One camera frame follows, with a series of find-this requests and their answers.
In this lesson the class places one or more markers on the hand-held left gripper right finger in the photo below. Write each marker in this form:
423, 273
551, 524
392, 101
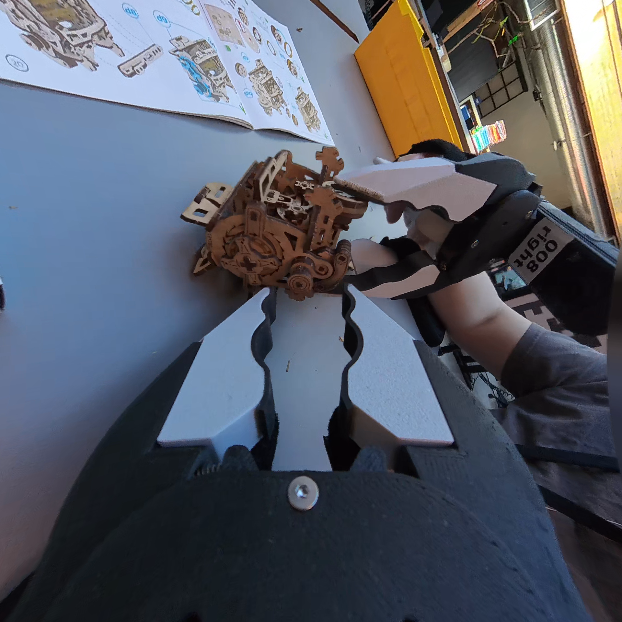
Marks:
393, 388

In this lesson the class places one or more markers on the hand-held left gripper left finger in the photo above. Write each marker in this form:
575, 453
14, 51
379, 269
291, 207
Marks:
218, 388

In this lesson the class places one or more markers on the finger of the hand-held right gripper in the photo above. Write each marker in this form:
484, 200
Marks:
408, 286
427, 184

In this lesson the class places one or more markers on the wooden mechanical model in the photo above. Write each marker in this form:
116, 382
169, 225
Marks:
272, 233

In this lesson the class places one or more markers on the person's right forearm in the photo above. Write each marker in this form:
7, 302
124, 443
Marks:
476, 325

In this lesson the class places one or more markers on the person's right hand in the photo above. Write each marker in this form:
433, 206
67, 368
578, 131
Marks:
374, 257

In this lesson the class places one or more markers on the colourful stacked trays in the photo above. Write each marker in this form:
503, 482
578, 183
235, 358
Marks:
488, 136

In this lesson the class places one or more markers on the yellow plastic bin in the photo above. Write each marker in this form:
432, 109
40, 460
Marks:
398, 82

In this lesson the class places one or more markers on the white instruction booklet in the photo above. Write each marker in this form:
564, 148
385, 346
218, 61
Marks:
155, 92

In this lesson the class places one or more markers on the silver ventilation duct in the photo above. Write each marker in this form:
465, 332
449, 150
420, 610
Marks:
559, 97

